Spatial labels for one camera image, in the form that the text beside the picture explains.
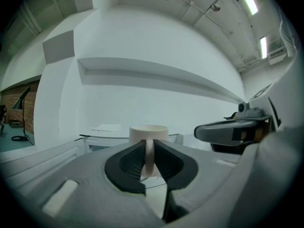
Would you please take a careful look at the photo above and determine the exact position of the blue-grey table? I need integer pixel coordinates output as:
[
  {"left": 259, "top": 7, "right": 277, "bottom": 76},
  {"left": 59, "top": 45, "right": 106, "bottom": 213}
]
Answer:
[{"left": 0, "top": 123, "right": 37, "bottom": 153}]

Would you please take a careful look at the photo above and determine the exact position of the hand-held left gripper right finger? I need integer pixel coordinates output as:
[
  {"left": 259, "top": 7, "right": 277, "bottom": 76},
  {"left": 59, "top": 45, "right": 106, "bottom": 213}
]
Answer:
[{"left": 153, "top": 124, "right": 303, "bottom": 225}]

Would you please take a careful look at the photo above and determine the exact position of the ceiling air vent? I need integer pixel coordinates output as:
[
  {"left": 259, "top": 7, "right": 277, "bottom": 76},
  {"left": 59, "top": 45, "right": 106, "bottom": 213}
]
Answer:
[{"left": 268, "top": 47, "right": 286, "bottom": 66}]

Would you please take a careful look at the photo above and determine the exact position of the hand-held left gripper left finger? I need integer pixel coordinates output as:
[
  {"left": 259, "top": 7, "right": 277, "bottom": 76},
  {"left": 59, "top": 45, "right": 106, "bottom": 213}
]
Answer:
[{"left": 6, "top": 140, "right": 165, "bottom": 228}]

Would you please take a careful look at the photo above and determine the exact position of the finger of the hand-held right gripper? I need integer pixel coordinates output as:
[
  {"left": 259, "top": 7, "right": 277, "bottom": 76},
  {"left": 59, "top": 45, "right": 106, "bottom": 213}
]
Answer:
[{"left": 194, "top": 115, "right": 272, "bottom": 150}]

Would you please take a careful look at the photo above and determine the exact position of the white mug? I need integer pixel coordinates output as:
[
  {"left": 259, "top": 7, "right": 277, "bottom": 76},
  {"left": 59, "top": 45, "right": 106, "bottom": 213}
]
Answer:
[{"left": 129, "top": 124, "right": 169, "bottom": 178}]

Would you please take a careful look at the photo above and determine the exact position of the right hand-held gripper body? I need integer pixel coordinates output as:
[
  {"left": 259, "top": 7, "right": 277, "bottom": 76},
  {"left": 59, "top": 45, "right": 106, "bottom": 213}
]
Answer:
[{"left": 224, "top": 79, "right": 299, "bottom": 143}]

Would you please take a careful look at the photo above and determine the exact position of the black desk lamp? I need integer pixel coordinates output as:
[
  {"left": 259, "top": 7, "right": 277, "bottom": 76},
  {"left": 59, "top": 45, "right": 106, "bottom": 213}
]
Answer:
[{"left": 11, "top": 86, "right": 36, "bottom": 143}]

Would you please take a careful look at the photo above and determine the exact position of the ceiling light panel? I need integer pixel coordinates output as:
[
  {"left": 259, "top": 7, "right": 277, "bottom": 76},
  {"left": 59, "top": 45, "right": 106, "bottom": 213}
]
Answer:
[
  {"left": 244, "top": 0, "right": 259, "bottom": 16},
  {"left": 259, "top": 37, "right": 268, "bottom": 59}
]

